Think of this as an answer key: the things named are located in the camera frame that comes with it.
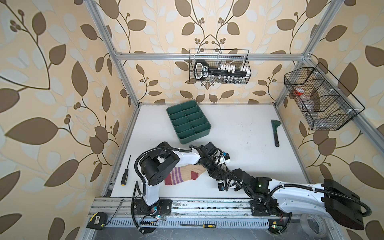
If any clear tape roll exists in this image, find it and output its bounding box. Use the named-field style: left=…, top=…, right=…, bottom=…
left=300, top=214, right=329, bottom=238

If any green handled tool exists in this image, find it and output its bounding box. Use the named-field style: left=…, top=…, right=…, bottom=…
left=271, top=120, right=281, bottom=148

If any red capped jar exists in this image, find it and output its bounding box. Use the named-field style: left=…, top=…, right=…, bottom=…
left=293, top=88, right=305, bottom=97

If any green compartment tray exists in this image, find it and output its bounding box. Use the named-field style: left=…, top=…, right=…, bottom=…
left=167, top=100, right=212, bottom=145

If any wall wire basket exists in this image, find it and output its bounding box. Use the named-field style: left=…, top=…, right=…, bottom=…
left=284, top=62, right=366, bottom=131
left=189, top=48, right=252, bottom=85

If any black yellow tape measure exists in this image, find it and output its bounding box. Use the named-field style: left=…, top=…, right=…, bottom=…
left=87, top=212, right=108, bottom=231

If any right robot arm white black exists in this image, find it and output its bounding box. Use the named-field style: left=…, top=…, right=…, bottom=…
left=208, top=167, right=372, bottom=230

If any right wall wire basket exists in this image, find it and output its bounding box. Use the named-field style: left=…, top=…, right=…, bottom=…
left=284, top=62, right=366, bottom=131

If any back wall wire basket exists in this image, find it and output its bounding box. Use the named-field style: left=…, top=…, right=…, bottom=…
left=189, top=48, right=252, bottom=85

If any yellow black handled knife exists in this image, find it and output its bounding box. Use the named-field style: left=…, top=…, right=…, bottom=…
left=180, top=224, right=217, bottom=229

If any beige maroon striped sock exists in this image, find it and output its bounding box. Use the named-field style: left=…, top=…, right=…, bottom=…
left=165, top=165, right=206, bottom=186

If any black socket set holder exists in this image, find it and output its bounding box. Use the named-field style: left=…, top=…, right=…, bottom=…
left=192, top=60, right=252, bottom=80

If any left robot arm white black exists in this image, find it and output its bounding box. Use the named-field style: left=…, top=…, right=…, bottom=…
left=131, top=142, right=231, bottom=217

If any black yellow screwdriver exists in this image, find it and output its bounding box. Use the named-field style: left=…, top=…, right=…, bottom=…
left=121, top=155, right=132, bottom=186

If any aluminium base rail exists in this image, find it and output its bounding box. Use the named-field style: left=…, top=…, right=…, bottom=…
left=88, top=198, right=300, bottom=230

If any black argyle sock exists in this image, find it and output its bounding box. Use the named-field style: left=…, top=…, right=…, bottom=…
left=214, top=154, right=231, bottom=171

